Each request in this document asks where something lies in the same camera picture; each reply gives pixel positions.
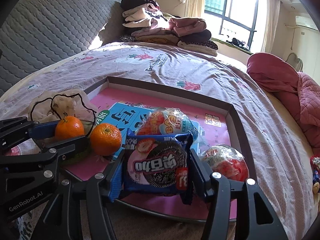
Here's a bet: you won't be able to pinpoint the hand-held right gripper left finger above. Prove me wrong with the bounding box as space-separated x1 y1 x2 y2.
37 151 125 240

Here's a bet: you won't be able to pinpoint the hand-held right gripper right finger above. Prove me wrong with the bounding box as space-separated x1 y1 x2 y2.
190 149 283 240

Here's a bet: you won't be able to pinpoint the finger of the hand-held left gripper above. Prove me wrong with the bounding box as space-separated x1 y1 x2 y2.
0 116 59 145
0 135 89 180

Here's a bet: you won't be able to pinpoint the tangerine with stem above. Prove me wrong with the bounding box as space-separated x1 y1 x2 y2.
54 115 85 140

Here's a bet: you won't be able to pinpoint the cream scrunchie with black trim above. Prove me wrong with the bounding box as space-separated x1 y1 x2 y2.
30 89 99 128

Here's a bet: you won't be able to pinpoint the foil-wrapped chocolate egg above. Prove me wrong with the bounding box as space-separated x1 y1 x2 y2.
200 145 249 182
135 107 199 143

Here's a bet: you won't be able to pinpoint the blue cookie packet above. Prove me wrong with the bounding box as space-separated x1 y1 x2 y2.
119 128 194 204

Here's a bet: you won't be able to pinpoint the shallow grey cardboard box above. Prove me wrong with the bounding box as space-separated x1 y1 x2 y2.
59 76 257 223

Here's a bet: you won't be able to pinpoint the grey quilted headboard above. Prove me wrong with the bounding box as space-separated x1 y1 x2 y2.
0 0 125 95

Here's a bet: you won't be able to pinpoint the small toy doll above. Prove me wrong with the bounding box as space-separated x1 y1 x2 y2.
310 155 320 193

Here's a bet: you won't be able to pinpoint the pink quilt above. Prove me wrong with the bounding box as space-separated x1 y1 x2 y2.
247 52 320 155

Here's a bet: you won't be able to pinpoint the dark clothes on windowsill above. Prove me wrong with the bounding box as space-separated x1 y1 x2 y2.
225 37 250 50

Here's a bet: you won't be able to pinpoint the pile of folded clothes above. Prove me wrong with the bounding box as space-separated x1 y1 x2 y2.
119 0 218 57

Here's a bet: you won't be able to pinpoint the white heart-shaped chair back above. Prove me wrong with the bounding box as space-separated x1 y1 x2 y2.
286 52 303 72

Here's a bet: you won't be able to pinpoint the window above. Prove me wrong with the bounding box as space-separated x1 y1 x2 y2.
204 0 267 53

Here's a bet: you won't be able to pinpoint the white air conditioner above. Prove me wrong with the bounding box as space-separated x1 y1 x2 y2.
295 16 320 32

